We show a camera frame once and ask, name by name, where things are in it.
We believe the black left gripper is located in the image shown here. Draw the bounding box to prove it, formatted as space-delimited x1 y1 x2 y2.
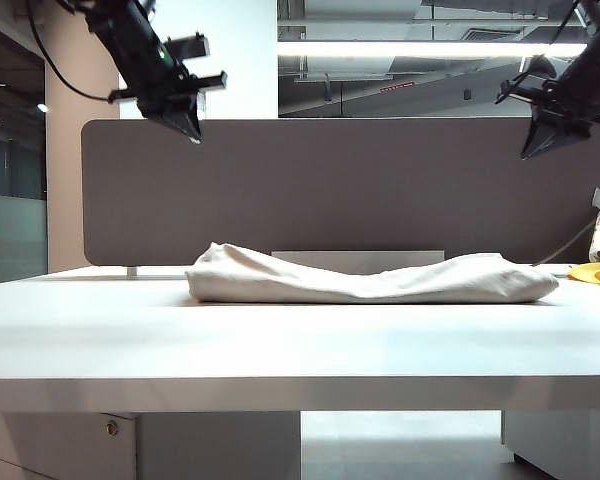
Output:
106 69 230 146

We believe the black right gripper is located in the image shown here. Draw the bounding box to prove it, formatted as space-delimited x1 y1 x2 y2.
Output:
494 74 600 161

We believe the beige T-shirt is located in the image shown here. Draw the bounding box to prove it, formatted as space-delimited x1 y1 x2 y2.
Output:
184 241 560 305

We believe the ceiling air vent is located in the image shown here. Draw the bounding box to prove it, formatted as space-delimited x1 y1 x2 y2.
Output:
462 27 525 42

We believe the yellow cloth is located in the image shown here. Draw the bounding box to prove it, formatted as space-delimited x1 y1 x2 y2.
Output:
565 259 600 287

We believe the white ceiling light strip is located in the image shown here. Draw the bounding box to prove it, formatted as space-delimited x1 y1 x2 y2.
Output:
277 40 589 59

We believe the dark glass door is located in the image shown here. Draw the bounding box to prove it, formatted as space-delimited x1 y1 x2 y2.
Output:
0 19 48 286

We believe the white cabinet with caster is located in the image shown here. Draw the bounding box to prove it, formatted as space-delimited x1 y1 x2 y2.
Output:
500 410 600 480

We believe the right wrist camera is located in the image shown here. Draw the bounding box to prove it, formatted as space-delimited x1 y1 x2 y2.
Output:
524 53 557 84

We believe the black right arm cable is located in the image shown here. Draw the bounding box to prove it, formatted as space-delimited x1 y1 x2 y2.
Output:
549 0 584 46

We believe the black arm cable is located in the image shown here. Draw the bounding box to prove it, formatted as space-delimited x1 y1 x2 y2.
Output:
549 0 584 46
25 0 112 102

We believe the grey cable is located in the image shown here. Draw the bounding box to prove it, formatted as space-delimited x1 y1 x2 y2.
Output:
532 217 599 266

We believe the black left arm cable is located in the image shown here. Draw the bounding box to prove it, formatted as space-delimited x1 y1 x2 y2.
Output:
25 0 112 102

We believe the grey partition bracket plate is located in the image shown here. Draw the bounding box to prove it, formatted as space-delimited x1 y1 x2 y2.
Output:
270 249 446 275

